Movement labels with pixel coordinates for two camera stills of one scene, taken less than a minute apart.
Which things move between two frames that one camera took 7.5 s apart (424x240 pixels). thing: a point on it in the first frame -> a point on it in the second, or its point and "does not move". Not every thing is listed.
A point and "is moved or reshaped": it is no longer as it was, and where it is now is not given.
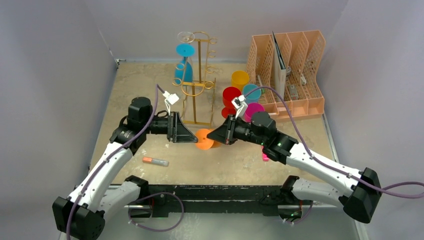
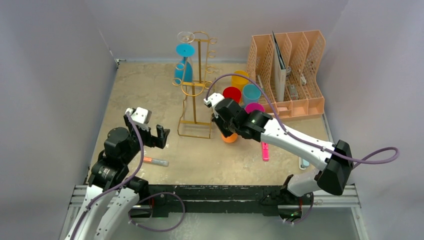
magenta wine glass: x=252 y=107 does not move
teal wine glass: x=183 y=71 does not move
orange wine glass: x=203 y=143 is moved or reshaped
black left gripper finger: x=181 y=133 -> x=162 y=134
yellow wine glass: x=239 y=78 does not move
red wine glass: x=229 y=94 does not move
